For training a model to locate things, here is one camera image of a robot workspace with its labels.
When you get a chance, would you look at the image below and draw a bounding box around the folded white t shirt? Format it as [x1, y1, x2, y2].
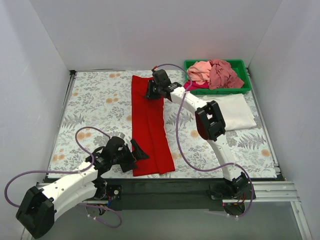
[201, 94, 257, 131]

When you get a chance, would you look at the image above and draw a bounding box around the dusty pink t shirt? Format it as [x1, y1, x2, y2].
[208, 59, 245, 90]

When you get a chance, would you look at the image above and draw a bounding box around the peach t shirt in bin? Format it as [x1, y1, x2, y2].
[187, 61, 212, 86]

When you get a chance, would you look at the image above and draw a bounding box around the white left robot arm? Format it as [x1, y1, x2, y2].
[16, 136, 149, 239]

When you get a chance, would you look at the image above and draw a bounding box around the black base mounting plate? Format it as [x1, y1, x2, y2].
[88, 178, 256, 211]

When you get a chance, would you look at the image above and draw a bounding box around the aluminium frame rail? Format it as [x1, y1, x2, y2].
[34, 181, 301, 204]

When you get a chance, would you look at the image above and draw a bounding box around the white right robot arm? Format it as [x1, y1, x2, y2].
[145, 68, 254, 200]

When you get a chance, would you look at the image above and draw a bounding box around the red t shirt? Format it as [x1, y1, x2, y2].
[131, 75, 175, 177]

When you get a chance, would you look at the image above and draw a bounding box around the green plastic bin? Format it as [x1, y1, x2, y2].
[184, 58, 252, 95]

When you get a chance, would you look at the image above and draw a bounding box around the magenta t shirt in bin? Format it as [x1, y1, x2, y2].
[183, 80, 209, 91]

